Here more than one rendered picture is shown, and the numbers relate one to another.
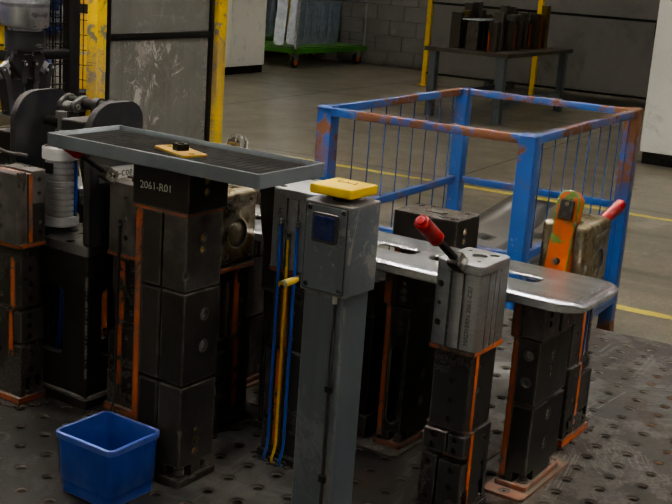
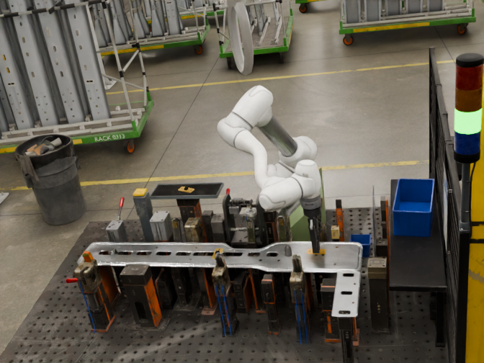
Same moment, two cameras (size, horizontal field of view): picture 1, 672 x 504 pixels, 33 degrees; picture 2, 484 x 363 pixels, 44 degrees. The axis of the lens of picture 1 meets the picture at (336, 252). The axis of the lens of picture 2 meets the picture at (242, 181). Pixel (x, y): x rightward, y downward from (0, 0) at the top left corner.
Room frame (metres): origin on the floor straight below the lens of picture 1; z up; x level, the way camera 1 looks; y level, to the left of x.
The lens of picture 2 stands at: (4.21, -0.29, 2.59)
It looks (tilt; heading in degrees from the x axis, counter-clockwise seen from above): 27 degrees down; 164
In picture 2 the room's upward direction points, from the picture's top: 9 degrees counter-clockwise
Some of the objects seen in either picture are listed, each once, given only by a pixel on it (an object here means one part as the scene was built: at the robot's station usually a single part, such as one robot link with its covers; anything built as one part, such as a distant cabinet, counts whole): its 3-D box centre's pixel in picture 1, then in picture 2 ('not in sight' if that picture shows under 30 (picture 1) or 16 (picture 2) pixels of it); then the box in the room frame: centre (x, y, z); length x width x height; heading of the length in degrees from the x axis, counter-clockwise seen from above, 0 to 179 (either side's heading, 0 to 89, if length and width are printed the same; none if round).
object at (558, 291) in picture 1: (221, 209); (213, 255); (1.87, 0.20, 1.00); 1.38 x 0.22 x 0.02; 57
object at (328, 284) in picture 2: not in sight; (331, 310); (2.32, 0.57, 0.84); 0.11 x 0.10 x 0.28; 147
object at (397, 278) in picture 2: not in sight; (414, 227); (2.20, 1.08, 1.01); 0.90 x 0.22 x 0.03; 147
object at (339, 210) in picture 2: not in sight; (341, 244); (2.05, 0.78, 0.95); 0.03 x 0.01 x 0.50; 57
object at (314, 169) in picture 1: (181, 154); (186, 190); (1.47, 0.21, 1.16); 0.37 x 0.14 x 0.02; 57
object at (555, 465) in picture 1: (537, 385); (104, 277); (1.53, -0.31, 0.84); 0.18 x 0.06 x 0.29; 147
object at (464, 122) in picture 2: not in sight; (467, 118); (2.96, 0.73, 1.90); 0.07 x 0.07 x 0.06
